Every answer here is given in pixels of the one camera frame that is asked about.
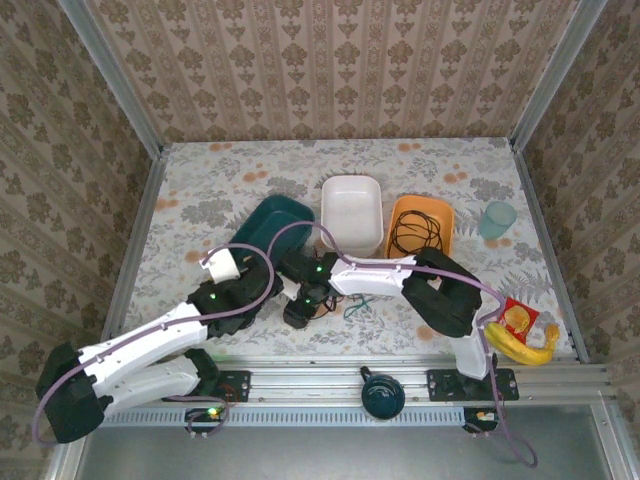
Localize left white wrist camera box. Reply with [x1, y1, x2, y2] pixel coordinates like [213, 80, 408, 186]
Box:
[199, 248, 242, 282]

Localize green cable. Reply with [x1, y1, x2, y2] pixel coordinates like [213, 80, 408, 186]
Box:
[343, 293, 374, 320]

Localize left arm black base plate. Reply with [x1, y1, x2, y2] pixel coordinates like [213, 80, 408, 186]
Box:
[212, 368, 251, 403]

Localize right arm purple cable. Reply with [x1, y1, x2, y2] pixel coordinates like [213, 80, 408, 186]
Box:
[266, 221, 539, 469]

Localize white plastic tray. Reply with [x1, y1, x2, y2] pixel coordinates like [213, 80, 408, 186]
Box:
[319, 174, 384, 259]

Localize red snack packet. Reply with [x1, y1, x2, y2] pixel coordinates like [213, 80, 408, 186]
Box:
[498, 296, 542, 347]

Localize orange plastic tray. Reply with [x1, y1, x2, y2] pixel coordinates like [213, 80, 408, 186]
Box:
[384, 194, 456, 262]

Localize dark teal pot lid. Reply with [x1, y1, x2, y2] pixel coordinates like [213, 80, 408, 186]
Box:
[360, 365, 406, 420]

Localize aluminium table side rail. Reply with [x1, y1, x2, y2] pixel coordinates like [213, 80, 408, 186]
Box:
[99, 153, 170, 346]
[510, 144, 592, 362]

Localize aluminium mounting rail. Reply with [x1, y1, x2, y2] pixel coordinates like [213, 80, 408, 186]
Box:
[107, 356, 612, 402]

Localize floral patterned table cover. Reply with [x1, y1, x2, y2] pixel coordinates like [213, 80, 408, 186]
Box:
[124, 137, 576, 359]

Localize translucent teal cup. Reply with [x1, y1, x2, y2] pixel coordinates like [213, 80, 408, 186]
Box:
[478, 200, 518, 241]

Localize black controller board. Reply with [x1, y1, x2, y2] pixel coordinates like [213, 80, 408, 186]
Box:
[185, 406, 227, 434]
[463, 406, 507, 434]

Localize grey metal panel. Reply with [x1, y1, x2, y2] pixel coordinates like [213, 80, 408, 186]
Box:
[49, 404, 632, 480]

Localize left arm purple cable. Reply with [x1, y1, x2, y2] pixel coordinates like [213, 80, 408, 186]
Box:
[31, 242, 277, 447]

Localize dark teal plastic tray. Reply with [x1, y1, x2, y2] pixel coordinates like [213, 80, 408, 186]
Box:
[228, 194, 317, 267]

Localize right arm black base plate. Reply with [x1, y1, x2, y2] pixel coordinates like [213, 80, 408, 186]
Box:
[426, 368, 520, 402]

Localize yellow banana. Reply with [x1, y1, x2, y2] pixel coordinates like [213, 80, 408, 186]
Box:
[483, 321, 561, 367]

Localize grey slotted cable duct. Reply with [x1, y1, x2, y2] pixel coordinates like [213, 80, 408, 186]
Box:
[102, 403, 466, 427]

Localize aluminium frame post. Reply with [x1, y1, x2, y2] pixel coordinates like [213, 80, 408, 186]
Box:
[509, 0, 609, 152]
[58, 0, 164, 157]

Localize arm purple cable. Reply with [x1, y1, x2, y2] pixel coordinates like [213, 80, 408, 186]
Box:
[266, 221, 539, 469]
[31, 242, 277, 447]

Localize black cable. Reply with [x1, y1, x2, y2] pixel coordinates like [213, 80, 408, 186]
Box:
[388, 209, 443, 257]

